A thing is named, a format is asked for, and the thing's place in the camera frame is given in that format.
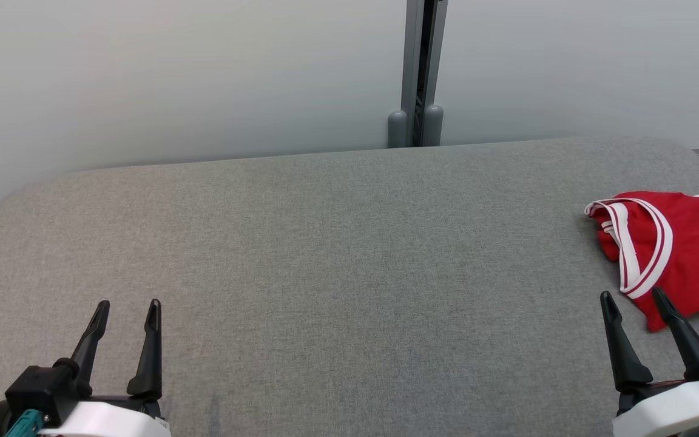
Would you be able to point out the grey wall partition post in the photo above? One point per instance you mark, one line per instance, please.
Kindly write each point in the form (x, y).
(423, 54)

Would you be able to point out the grey cylinder post foot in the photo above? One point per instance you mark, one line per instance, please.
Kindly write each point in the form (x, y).
(434, 124)
(397, 130)

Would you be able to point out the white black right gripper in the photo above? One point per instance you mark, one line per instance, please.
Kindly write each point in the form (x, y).
(671, 413)

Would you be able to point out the red shirt with white sleeves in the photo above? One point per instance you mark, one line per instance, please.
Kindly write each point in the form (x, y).
(689, 249)

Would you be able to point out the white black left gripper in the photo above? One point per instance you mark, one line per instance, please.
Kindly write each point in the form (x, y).
(113, 422)

